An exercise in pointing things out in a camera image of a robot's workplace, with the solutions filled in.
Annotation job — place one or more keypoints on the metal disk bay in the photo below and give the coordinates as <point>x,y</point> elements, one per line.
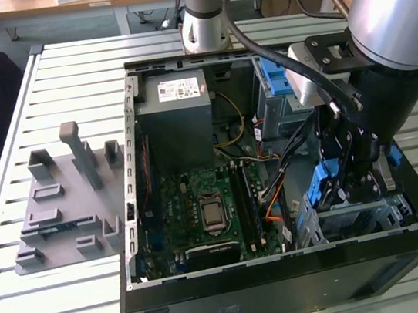
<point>310,228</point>

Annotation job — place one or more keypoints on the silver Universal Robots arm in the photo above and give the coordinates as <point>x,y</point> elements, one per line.
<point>395,9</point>

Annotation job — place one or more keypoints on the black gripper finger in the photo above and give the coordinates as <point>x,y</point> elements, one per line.
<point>341,145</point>
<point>372,180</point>

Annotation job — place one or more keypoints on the green motherboard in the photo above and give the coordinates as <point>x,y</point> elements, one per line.
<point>179,207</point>

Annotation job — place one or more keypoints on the white board connector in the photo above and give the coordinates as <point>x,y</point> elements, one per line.
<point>262,195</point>

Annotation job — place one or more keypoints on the black RAM slot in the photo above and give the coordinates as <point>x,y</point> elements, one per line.
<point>249,205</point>
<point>253,204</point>
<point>243,206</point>
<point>240,206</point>

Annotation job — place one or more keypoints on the black PC case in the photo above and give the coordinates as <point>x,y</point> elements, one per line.
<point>252,298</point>

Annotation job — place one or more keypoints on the grey parts rack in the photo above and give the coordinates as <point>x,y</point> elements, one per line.
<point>72,207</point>

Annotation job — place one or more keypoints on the silver CPU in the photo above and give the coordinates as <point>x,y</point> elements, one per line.
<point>213,214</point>

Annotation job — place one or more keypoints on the hard disk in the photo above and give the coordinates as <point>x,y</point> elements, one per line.
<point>318,188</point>

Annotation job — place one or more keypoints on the metal drive cage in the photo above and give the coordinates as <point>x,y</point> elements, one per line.
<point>273,116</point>

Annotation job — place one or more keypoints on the white four-pin power socket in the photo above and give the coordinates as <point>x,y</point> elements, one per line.
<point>183,188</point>

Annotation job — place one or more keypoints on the long wooden desk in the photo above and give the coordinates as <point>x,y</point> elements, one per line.
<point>36,7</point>

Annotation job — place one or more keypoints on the black graphics card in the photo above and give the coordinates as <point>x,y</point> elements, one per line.
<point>211,255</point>

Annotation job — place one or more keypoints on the blue plastic drive bracket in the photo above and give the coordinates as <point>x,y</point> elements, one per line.
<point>277,84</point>

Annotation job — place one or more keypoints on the black CPU socket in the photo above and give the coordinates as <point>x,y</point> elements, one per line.
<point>201,204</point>

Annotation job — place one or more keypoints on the grey power supply unit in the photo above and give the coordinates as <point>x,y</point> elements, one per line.
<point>178,129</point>

